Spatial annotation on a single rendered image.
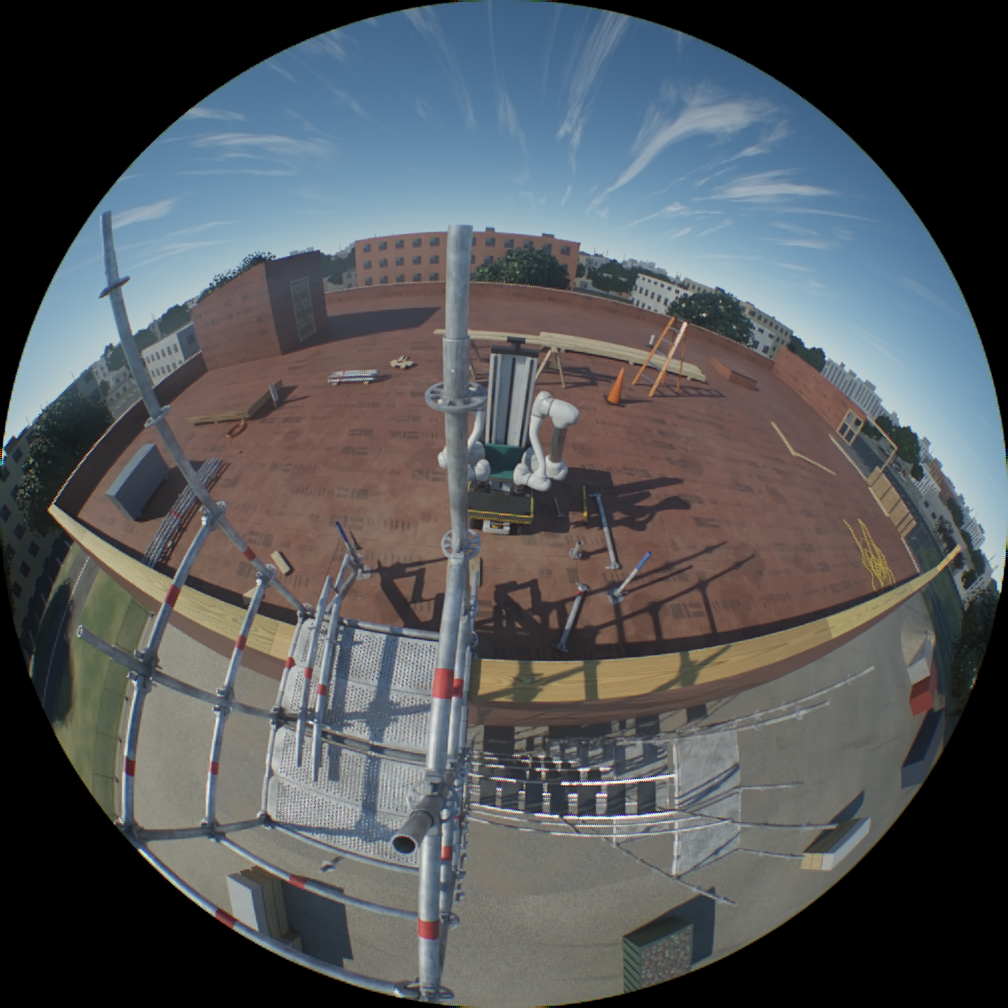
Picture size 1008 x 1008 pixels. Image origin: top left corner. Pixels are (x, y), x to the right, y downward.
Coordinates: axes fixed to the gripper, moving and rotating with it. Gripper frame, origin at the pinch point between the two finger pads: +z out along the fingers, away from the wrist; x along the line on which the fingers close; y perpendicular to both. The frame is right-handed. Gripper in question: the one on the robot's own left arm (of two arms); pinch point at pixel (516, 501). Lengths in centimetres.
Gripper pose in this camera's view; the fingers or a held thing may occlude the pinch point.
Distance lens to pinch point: 252.4
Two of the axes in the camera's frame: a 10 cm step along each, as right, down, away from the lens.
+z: -0.8, 6.7, 7.4
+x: 9.9, 1.0, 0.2
